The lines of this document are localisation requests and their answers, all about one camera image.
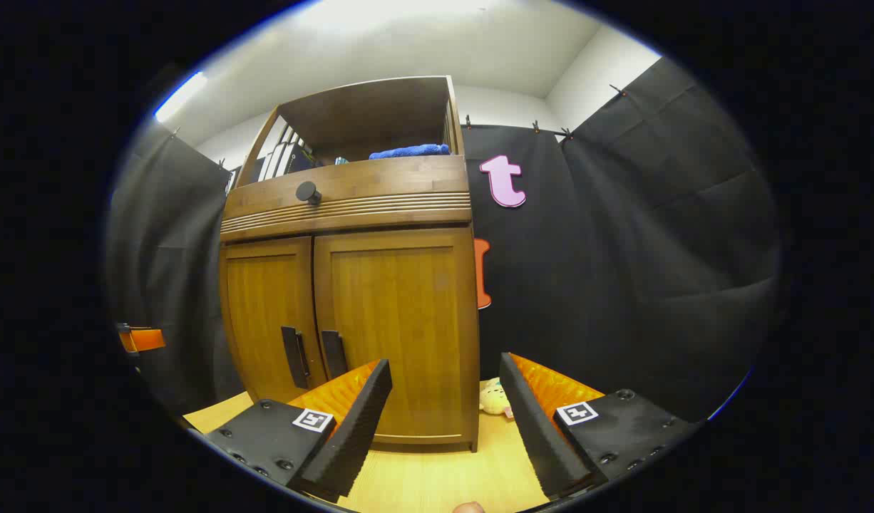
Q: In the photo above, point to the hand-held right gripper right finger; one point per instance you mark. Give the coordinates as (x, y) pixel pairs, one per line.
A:
(537, 434)

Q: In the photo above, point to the wooden double-door shoe cabinet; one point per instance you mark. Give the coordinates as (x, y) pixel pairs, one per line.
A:
(380, 107)

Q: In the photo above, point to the wooden drawer with black knob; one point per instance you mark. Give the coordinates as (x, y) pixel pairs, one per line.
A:
(394, 182)

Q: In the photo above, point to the yellow plush toy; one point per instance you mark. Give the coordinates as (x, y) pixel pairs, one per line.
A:
(492, 400)

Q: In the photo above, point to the black backdrop cloth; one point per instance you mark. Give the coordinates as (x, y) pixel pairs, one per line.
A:
(622, 249)

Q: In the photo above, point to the blue folded towel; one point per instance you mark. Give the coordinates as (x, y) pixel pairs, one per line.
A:
(408, 151)

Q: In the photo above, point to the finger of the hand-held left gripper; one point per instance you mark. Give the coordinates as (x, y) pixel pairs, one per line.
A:
(148, 339)

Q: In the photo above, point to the wooden shoe cabinet door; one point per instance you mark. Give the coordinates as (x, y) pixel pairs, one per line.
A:
(266, 299)
(401, 299)

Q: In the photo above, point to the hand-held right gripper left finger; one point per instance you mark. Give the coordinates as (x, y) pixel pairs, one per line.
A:
(358, 434)

